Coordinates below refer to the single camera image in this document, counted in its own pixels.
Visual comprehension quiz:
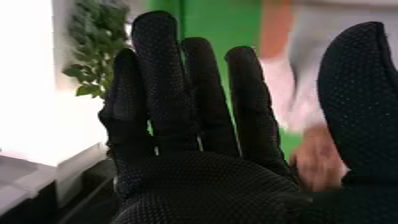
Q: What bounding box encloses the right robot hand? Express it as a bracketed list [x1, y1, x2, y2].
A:
[95, 10, 398, 224]

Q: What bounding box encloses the person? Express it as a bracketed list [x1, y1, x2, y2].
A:
[255, 0, 398, 193]

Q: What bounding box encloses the green plant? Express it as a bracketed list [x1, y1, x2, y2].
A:
[60, 0, 133, 101]

